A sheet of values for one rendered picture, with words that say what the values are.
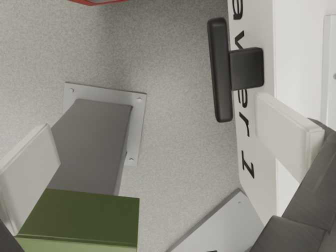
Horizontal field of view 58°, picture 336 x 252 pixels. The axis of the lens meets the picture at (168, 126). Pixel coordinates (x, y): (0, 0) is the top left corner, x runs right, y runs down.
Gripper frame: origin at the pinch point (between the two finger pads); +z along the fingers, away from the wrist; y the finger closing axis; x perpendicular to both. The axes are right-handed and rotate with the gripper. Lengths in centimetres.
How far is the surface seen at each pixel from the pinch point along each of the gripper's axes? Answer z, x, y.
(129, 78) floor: 95, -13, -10
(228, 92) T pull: 3.6, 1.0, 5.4
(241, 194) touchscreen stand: 91, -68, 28
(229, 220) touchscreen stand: 91, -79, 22
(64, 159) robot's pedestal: 43, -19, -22
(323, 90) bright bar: 10.8, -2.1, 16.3
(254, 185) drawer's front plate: 7.2, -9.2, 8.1
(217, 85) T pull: 3.6, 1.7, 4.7
